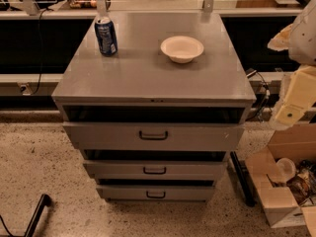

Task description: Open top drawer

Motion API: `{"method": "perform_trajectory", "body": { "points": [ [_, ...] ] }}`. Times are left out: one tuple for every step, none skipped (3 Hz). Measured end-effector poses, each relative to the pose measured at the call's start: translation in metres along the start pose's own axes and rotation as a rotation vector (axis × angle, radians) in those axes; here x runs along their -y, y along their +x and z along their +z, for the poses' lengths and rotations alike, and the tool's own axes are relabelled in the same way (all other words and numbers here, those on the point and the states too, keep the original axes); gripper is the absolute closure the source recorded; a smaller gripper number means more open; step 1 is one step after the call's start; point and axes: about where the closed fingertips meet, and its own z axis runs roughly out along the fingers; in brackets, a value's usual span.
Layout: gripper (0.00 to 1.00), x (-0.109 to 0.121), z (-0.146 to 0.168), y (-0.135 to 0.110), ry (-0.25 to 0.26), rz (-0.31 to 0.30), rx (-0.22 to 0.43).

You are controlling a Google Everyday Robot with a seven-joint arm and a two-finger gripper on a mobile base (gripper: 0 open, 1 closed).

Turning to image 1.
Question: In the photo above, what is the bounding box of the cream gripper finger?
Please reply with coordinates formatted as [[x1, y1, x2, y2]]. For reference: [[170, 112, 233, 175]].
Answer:
[[268, 24, 292, 51], [274, 65, 316, 127]]

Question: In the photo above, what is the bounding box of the grey top drawer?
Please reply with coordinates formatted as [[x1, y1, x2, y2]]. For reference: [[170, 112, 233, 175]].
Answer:
[[63, 122, 244, 151]]

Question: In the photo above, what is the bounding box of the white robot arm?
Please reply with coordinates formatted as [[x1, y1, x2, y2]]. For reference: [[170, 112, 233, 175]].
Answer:
[[268, 0, 316, 130]]

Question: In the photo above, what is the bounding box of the grey metal drawer cabinet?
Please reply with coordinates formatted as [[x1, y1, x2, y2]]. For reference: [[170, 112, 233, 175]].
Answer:
[[52, 12, 255, 187]]

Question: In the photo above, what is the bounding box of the grey bottom drawer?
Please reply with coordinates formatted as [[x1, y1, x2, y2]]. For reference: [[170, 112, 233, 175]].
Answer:
[[96, 185, 215, 201]]

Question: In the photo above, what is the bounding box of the clear plastic cup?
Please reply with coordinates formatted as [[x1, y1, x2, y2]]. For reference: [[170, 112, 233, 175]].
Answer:
[[276, 158, 296, 182]]

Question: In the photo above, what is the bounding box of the cardboard box with trash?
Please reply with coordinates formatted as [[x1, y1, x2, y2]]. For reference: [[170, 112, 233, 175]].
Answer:
[[245, 123, 316, 237]]

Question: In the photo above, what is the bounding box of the white paper bowl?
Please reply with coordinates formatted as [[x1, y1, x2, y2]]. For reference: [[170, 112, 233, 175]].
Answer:
[[160, 36, 204, 64]]

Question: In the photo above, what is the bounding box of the black bar on floor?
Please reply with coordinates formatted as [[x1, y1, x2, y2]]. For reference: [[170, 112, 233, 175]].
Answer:
[[230, 151, 256, 207]]

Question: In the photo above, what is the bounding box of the blue soda can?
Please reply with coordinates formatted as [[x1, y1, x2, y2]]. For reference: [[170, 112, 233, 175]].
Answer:
[[94, 17, 118, 56]]

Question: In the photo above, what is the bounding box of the black chair leg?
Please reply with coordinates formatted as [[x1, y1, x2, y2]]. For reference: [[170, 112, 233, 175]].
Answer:
[[24, 194, 51, 237]]

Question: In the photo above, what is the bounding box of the black power cable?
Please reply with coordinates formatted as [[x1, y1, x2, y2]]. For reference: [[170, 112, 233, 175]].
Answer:
[[31, 7, 53, 96]]

